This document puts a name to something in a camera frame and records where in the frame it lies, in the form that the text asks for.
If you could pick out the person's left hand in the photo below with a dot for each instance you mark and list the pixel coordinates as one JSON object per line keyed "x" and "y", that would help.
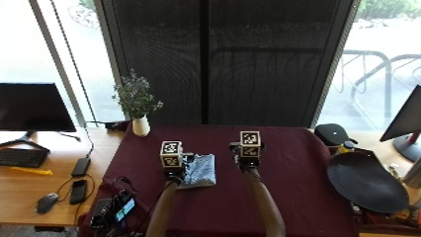
{"x": 175, "y": 171}

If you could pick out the person's right hand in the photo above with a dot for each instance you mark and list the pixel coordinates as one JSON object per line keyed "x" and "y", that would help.
{"x": 245, "y": 161}

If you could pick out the white marker cube on right glove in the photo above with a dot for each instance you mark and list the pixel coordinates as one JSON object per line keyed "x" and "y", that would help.
{"x": 251, "y": 143}

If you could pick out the white marker cube on glove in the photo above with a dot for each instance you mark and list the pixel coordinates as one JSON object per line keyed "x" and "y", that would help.
{"x": 251, "y": 143}
{"x": 171, "y": 153}

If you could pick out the white marker cube on left glove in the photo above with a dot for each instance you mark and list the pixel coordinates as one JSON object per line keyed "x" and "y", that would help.
{"x": 171, "y": 153}

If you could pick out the silvery blue folded cloth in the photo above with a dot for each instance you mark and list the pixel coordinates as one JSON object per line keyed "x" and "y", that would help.
{"x": 201, "y": 171}

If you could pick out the white vase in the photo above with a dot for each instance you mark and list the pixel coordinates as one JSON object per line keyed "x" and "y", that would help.
{"x": 140, "y": 126}

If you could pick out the maroon tablecloth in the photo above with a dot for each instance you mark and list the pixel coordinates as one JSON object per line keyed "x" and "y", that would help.
{"x": 219, "y": 204}

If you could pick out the bunch of small pale flowers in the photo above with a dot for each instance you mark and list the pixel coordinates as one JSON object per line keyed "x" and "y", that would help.
{"x": 135, "y": 97}

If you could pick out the black device with lit screen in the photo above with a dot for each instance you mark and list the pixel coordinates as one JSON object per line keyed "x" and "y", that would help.
{"x": 115, "y": 209}

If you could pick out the black rounded case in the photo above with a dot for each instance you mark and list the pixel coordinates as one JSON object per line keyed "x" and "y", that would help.
{"x": 333, "y": 134}

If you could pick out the black power bank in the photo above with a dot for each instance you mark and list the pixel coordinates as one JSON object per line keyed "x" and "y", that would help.
{"x": 81, "y": 166}

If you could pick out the yellow bottle with black cap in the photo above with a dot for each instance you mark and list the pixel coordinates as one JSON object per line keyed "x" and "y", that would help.
{"x": 345, "y": 147}

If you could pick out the black mesh screen panel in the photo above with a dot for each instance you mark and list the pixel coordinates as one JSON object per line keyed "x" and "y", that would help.
{"x": 228, "y": 62}

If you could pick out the black phone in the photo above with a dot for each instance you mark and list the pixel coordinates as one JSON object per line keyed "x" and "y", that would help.
{"x": 79, "y": 191}

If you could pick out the dark grey computer mouse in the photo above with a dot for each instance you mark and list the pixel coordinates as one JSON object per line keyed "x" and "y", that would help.
{"x": 47, "y": 202}

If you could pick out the yellow flat strip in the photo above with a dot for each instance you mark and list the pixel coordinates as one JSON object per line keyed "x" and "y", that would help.
{"x": 31, "y": 171}

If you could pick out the black keyboard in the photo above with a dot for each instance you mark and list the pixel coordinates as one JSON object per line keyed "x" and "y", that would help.
{"x": 21, "y": 157}

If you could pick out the black monitor with forked stand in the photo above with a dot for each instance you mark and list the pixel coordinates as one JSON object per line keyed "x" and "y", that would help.
{"x": 32, "y": 107}

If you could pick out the metal bicycle rack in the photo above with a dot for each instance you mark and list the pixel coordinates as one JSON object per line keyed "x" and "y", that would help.
{"x": 377, "y": 79}

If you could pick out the black monitor with round stand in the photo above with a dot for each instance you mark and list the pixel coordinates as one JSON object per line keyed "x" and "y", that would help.
{"x": 405, "y": 121}

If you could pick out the grey window frame post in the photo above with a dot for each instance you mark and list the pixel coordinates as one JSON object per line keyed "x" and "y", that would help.
{"x": 56, "y": 62}

